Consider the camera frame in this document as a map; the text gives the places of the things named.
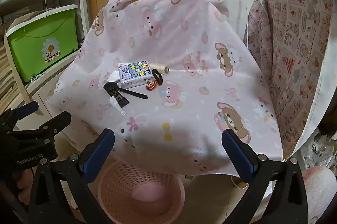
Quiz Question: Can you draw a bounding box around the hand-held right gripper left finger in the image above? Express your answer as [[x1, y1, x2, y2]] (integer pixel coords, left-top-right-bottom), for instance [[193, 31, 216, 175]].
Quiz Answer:
[[28, 129, 116, 224]]

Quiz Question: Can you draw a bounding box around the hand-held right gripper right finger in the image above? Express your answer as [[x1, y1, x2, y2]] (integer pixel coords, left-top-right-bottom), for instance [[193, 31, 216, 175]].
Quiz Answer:
[[222, 129, 309, 224]]

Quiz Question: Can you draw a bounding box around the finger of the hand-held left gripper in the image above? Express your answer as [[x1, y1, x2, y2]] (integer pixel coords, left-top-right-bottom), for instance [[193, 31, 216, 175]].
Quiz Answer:
[[0, 101, 39, 123], [7, 111, 72, 141]]

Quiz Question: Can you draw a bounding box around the pink plastic basket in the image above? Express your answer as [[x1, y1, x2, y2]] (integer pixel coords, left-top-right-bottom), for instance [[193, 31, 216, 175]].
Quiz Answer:
[[97, 161, 185, 224]]

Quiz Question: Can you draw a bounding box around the stack of cardboard sheets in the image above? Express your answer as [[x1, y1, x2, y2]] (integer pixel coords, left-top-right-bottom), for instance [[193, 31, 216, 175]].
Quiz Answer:
[[0, 26, 25, 109]]

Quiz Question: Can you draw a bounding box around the green storage box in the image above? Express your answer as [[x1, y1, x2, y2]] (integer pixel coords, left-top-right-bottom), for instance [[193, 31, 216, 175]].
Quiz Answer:
[[7, 5, 79, 82]]

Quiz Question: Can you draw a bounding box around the purple checked tissue pack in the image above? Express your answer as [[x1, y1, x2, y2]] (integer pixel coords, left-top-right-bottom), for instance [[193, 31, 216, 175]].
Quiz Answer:
[[118, 62, 152, 90]]

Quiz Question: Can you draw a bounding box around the person's right pajama leg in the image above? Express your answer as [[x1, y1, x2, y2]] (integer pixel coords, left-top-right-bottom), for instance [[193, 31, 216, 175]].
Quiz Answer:
[[301, 167, 337, 224]]

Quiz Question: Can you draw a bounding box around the cream thread spool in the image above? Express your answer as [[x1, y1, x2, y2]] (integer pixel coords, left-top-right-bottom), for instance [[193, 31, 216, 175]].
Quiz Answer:
[[150, 63, 170, 74]]

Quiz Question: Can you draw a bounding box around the pink bear print cloth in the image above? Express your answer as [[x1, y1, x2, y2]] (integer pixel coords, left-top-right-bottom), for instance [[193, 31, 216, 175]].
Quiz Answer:
[[46, 0, 283, 177]]

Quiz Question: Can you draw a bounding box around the patterned quilt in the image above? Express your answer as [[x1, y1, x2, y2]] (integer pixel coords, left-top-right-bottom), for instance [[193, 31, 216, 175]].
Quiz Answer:
[[243, 0, 337, 158]]

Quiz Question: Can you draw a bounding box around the pile of keychains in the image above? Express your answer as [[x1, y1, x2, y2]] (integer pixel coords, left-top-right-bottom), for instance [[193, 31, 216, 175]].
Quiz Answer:
[[303, 132, 337, 169]]

